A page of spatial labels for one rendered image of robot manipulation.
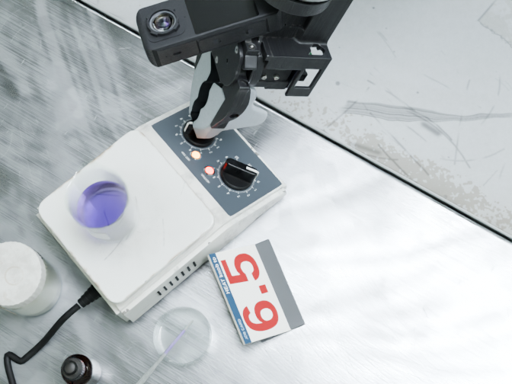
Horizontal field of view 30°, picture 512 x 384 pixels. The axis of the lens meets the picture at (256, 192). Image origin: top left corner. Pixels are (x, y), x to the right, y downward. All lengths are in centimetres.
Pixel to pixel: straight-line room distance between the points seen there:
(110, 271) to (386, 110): 32
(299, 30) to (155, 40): 12
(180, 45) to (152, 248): 19
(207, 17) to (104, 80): 25
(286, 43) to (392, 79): 21
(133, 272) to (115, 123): 19
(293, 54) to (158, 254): 21
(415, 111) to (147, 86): 27
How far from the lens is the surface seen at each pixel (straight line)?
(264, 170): 92
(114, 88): 100
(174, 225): 85
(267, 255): 93
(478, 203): 96
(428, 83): 99
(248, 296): 90
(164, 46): 76
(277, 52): 79
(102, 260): 86
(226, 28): 76
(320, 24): 80
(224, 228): 87
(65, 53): 102
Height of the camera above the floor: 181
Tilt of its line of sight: 75 degrees down
